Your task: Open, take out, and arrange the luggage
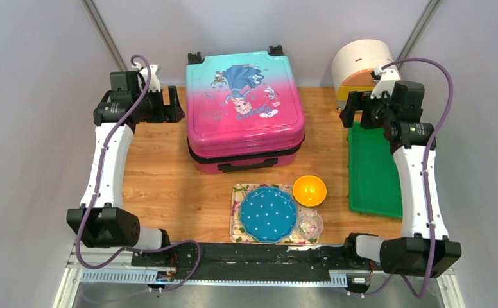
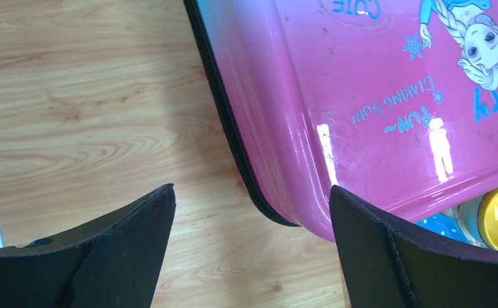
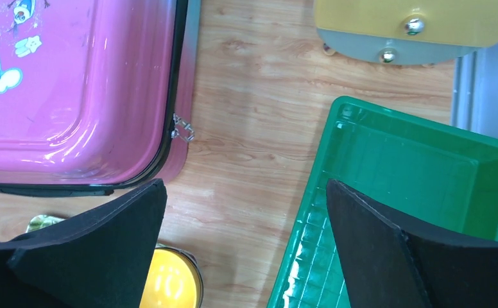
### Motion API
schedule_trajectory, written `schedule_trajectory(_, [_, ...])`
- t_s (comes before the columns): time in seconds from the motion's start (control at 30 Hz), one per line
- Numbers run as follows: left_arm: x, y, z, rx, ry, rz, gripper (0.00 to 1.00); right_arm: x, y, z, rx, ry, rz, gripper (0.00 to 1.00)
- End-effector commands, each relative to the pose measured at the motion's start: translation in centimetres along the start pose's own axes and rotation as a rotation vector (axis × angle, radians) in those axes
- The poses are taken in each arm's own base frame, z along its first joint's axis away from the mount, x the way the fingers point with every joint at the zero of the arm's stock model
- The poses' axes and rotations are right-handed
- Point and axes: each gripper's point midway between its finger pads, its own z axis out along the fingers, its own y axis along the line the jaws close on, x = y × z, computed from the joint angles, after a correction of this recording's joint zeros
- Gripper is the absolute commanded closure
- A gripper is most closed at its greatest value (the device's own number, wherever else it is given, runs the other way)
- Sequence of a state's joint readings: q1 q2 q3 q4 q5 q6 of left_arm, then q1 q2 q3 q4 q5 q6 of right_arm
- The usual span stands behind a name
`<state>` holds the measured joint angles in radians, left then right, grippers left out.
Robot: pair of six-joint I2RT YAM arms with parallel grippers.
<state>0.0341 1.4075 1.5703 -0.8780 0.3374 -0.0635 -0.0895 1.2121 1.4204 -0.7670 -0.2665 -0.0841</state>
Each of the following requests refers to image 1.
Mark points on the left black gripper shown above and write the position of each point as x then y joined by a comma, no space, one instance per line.
171,113

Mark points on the round pastel mini drawer cabinet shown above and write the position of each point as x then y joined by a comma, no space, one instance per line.
352,67

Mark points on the pink and teal kids suitcase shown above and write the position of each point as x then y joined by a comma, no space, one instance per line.
243,111

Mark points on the aluminium frame rail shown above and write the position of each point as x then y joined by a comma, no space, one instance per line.
119,284

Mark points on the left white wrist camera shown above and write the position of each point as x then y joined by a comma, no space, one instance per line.
148,76

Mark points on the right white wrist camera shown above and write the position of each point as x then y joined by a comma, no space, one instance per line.
385,79

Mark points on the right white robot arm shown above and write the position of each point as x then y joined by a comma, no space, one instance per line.
424,248

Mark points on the blue polka dot plate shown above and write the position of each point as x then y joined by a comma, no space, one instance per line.
268,214

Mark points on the floral rectangular tray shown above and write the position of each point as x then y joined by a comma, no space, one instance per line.
237,233

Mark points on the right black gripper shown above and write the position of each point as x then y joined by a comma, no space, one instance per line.
358,101

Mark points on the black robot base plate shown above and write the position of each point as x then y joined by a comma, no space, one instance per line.
261,264

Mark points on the green plastic tray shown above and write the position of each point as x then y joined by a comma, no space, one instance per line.
373,179

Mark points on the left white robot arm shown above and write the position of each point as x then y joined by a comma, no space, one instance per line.
101,221

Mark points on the orange bowl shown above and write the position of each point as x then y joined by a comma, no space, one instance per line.
309,191

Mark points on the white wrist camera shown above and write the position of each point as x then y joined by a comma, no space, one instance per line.
385,79
148,76

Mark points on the small clear glass bowl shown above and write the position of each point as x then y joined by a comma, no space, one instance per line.
309,224

